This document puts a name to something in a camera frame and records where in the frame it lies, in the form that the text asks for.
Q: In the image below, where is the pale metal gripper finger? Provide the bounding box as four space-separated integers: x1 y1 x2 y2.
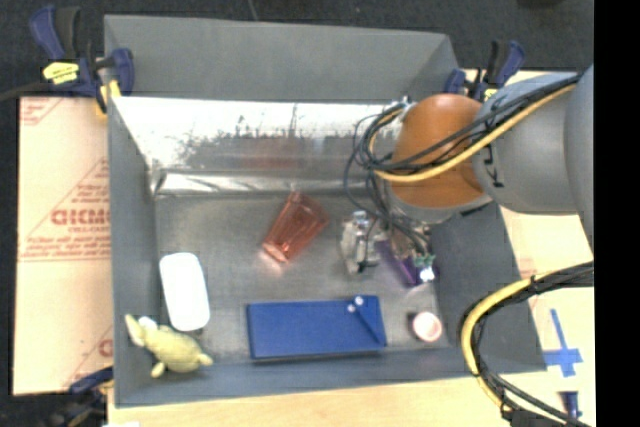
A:
348 209 378 242
340 234 383 276

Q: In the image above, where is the purple long block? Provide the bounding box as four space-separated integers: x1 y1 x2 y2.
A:
376 237 439 289

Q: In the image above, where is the clear red plastic cup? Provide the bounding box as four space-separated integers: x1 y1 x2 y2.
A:
260 190 331 264

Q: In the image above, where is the blue pen with white tips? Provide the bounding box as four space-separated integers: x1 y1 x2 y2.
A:
346 295 385 345

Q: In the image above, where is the blue flat block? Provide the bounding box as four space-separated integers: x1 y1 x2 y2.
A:
245 294 389 361

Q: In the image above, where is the red and white round cap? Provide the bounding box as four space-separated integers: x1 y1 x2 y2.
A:
406 310 444 344

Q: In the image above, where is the grey metal bin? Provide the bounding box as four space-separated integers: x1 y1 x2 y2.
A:
102 13 547 409

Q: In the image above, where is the yellow-green toy animal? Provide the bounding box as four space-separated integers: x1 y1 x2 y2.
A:
123 313 215 379

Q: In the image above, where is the brown cardboard board, red print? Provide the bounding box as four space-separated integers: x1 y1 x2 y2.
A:
11 67 595 397

